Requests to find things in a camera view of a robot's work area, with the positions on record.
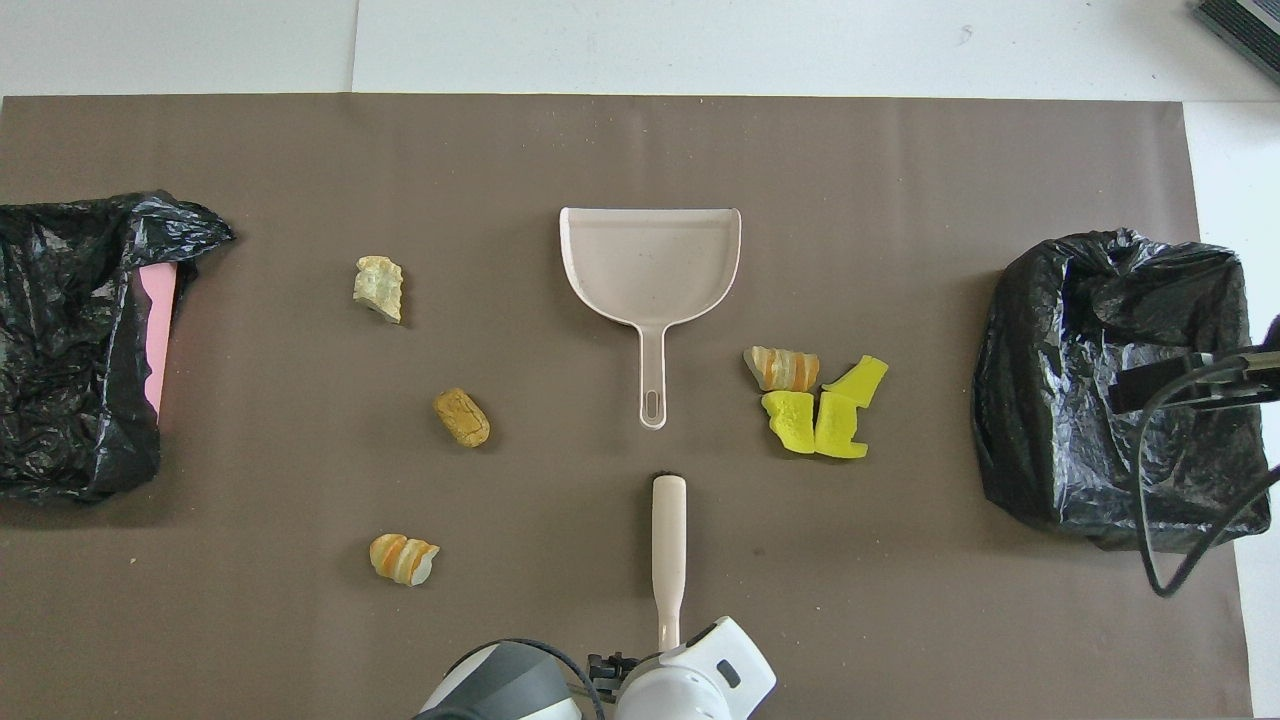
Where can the yellow wedge sponge piece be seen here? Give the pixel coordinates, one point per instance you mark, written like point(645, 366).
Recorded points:
point(857, 380)

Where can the loose black trash bag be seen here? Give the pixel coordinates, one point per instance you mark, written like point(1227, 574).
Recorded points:
point(60, 350)

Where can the brown bread roll toy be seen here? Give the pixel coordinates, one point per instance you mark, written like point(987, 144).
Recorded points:
point(462, 417)

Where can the beige plastic dustpan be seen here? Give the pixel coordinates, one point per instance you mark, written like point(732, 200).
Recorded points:
point(650, 265)

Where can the dark ribbed panel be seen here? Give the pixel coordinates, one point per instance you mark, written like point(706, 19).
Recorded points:
point(1245, 25)

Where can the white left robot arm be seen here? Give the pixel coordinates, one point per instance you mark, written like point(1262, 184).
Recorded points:
point(690, 690)

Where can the bin lined with black bag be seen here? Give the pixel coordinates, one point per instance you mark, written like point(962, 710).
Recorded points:
point(1060, 400)

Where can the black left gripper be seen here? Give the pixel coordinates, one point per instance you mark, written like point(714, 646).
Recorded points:
point(612, 670)

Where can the striped croissant toy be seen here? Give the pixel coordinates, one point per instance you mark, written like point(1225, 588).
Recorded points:
point(780, 368)
point(403, 560)

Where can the brown paper table mat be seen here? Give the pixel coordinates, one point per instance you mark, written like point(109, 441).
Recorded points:
point(640, 150)

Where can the beige hand brush black bristles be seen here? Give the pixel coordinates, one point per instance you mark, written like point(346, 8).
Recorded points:
point(669, 540)

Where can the pale flaky bread toy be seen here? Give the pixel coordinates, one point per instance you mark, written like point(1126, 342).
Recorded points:
point(379, 288)

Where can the pink plastic bin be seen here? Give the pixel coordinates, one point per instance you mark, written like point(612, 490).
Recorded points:
point(158, 330)

